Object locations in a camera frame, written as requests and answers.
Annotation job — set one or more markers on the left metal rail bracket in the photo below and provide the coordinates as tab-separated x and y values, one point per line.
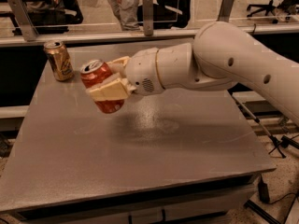
19	10

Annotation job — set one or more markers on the black office chair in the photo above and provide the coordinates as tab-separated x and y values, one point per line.
280	10

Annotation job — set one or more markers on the right metal rail bracket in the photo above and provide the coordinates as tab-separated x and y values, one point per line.
225	10

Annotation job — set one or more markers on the red coke can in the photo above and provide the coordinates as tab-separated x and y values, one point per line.
95	72

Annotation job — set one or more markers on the standing person grey trousers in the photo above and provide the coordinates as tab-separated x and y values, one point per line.
125	12

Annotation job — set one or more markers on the seated person dark clothes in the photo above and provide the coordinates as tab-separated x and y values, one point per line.
53	16

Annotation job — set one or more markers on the black tripod stand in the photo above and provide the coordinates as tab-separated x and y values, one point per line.
278	144

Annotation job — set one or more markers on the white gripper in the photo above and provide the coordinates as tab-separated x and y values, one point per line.
142	71

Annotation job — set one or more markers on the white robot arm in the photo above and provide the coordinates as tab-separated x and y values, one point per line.
220	56

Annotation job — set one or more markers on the black power adapter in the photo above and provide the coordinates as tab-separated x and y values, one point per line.
263	191

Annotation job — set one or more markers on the metal rail bracket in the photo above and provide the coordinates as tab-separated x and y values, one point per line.
19	10
147	8
225	10

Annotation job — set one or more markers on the gold soda can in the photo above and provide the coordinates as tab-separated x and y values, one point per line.
59	59

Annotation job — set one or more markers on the middle metal rail bracket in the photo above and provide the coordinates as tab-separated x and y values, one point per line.
147	8

